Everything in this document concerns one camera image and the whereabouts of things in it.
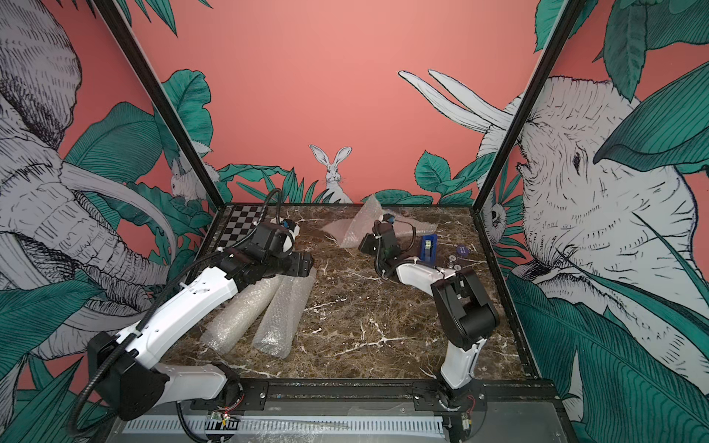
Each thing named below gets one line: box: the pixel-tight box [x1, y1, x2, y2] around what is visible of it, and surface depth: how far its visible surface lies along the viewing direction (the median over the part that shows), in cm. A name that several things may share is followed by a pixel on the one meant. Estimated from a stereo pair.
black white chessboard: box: [219, 204, 264, 249], surface depth 113 cm
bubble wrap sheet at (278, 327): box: [253, 269, 317, 360], surface depth 83 cm
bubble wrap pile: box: [320, 195, 438, 249], surface depth 98 cm
